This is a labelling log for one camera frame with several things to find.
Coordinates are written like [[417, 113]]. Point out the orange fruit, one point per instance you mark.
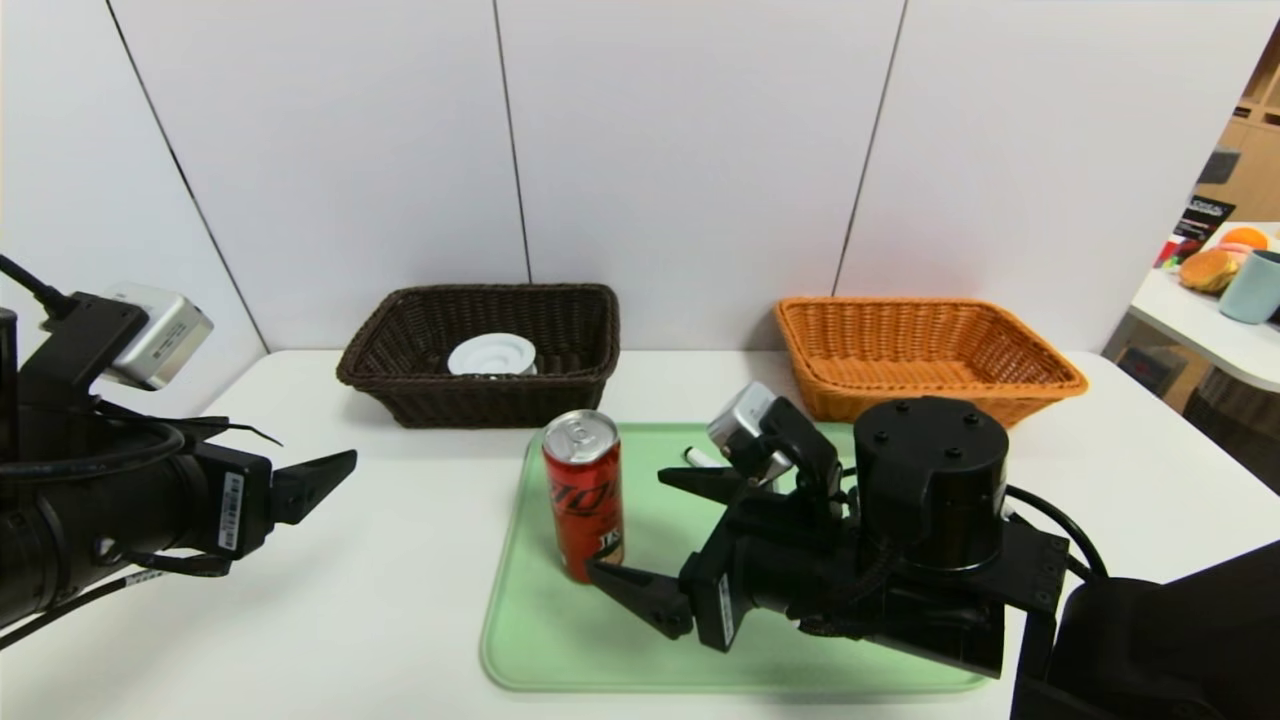
[[1245, 239]]

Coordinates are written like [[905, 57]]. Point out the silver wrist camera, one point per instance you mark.
[[165, 335], [740, 420]]

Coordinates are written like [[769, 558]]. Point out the white marker pen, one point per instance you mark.
[[700, 458]]

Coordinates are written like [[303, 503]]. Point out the white side table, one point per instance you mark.
[[1200, 335]]

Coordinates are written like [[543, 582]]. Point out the brown bread bun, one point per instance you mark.
[[1208, 272]]

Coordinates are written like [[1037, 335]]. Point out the light green plastic tray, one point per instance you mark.
[[540, 640]]

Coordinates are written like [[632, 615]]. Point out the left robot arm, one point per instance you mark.
[[90, 530]]

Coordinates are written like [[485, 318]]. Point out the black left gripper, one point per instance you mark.
[[238, 508]]

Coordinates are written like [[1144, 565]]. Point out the small red box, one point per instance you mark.
[[1168, 253]]

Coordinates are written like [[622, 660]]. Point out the white plastic sink strainer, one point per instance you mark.
[[492, 355]]

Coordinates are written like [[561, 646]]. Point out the red soda can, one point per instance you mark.
[[585, 500]]

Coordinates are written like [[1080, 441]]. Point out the teal cup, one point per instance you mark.
[[1250, 290]]

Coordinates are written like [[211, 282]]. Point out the black printed box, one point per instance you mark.
[[1205, 218]]

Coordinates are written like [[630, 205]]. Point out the wooden shelf unit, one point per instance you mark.
[[1255, 160]]

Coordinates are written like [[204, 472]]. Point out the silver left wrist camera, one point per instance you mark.
[[165, 335]]

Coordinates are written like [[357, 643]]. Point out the pink round toy food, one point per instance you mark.
[[1233, 250]]

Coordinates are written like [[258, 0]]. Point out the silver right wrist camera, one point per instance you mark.
[[740, 420]]

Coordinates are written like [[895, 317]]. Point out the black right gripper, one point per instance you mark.
[[722, 598]]

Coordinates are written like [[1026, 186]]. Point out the orange wicker basket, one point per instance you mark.
[[900, 350]]

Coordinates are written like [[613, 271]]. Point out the dark brown wicker basket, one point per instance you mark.
[[560, 350]]

